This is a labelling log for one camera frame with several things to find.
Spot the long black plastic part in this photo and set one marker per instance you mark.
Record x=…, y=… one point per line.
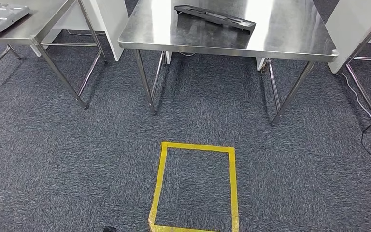
x=248, y=25

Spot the stainless steel workbench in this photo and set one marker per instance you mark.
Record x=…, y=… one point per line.
x=44, y=16
x=288, y=35
x=363, y=44

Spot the yellow floor tape square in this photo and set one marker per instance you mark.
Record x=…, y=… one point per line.
x=198, y=147

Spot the black robot foot tip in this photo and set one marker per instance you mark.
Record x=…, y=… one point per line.
x=109, y=229

